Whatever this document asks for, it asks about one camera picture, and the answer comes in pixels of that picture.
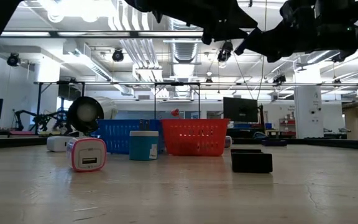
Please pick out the pink rimmed white charger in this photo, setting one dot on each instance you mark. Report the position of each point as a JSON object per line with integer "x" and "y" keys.
{"x": 87, "y": 155}

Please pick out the black aluminium table frame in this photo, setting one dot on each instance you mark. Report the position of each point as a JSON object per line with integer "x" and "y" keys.
{"x": 11, "y": 141}

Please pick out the red shelving unit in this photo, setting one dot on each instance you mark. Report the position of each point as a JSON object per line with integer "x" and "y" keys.
{"x": 287, "y": 133}

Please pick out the white square pillar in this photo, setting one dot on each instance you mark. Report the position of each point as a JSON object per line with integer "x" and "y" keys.
{"x": 308, "y": 109}

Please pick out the teal charger with prongs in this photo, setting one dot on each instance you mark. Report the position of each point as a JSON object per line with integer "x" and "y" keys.
{"x": 143, "y": 146}

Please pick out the black background robot arm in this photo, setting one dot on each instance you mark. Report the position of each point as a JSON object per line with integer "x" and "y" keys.
{"x": 20, "y": 126}
{"x": 45, "y": 119}

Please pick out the black overhead camera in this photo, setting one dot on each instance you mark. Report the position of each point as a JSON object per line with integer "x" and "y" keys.
{"x": 225, "y": 53}

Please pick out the black computer monitor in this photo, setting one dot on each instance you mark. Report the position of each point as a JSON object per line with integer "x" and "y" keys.
{"x": 240, "y": 109}

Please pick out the black metal frame stand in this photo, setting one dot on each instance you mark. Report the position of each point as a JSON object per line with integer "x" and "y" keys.
{"x": 38, "y": 109}
{"x": 177, "y": 83}

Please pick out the black digital clock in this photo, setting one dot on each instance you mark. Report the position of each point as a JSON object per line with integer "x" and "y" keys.
{"x": 252, "y": 163}

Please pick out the blue plastic basket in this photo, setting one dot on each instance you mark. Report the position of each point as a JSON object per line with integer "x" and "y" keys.
{"x": 113, "y": 137}

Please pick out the white cylindrical lamp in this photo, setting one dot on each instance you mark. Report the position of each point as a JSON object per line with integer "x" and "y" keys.
{"x": 85, "y": 115}

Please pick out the purple charger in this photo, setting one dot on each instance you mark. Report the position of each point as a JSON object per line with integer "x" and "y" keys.
{"x": 228, "y": 142}

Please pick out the red plastic basket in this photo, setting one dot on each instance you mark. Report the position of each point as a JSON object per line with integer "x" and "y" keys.
{"x": 194, "y": 138}

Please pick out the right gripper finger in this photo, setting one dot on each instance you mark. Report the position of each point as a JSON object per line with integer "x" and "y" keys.
{"x": 269, "y": 43}

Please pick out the overhead LED light bar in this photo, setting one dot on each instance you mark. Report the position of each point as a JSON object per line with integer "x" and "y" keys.
{"x": 53, "y": 34}

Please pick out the white cube charger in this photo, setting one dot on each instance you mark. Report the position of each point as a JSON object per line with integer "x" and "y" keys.
{"x": 57, "y": 144}

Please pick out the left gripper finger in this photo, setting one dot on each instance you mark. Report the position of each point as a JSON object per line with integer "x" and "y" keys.
{"x": 225, "y": 21}

